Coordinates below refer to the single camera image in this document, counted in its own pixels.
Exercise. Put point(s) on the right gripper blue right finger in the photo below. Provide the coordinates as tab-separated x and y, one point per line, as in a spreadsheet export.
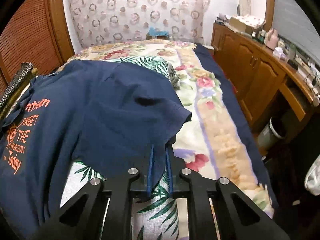
169	171

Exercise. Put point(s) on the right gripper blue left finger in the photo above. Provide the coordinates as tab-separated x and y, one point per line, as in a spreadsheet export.
150	167

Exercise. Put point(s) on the navy blue t-shirt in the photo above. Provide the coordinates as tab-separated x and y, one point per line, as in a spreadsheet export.
104	113

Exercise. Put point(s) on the palm leaf print sheet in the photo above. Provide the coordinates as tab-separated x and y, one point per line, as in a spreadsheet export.
157	217

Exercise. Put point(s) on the floral bed blanket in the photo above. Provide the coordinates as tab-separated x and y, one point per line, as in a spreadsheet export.
209	143

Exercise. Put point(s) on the dark waste bin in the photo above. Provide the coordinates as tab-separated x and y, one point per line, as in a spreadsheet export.
272	133

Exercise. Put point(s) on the wooden sideboard cabinet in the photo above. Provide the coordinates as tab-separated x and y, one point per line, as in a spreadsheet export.
264	86

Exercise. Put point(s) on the blue item cardboard box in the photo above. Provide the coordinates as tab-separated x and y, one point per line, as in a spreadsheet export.
157	34

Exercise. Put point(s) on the pink kettle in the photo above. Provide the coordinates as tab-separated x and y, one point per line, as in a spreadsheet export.
271	39

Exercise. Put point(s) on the polka dot cloth box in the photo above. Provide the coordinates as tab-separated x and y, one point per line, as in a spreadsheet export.
246	24

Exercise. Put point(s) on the dotted dark folded garment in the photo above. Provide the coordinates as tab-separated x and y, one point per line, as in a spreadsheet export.
18	83

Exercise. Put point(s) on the circle pattern curtain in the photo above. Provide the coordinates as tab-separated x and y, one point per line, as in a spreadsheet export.
113	21

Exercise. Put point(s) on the wooden louvered wardrobe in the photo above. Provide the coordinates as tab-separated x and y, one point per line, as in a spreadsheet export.
36	33

